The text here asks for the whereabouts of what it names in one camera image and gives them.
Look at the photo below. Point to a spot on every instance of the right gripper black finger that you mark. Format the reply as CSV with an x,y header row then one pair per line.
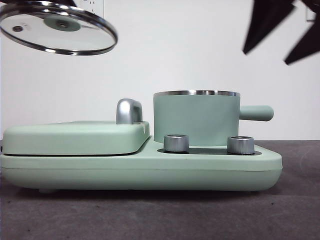
x,y
307,45
267,25

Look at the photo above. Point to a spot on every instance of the mint green steamer pot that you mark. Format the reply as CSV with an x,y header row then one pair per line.
x,y
197,117

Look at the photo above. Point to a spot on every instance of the silver control knob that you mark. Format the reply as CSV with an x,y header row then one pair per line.
x,y
176,143
241,145

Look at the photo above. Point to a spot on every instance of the mint green breakfast machine base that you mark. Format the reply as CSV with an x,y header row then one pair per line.
x,y
150,170

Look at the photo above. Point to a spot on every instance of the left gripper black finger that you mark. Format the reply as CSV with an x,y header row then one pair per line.
x,y
62,2

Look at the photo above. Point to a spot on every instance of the glass lid mint knob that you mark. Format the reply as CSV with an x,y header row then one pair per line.
x,y
62,32

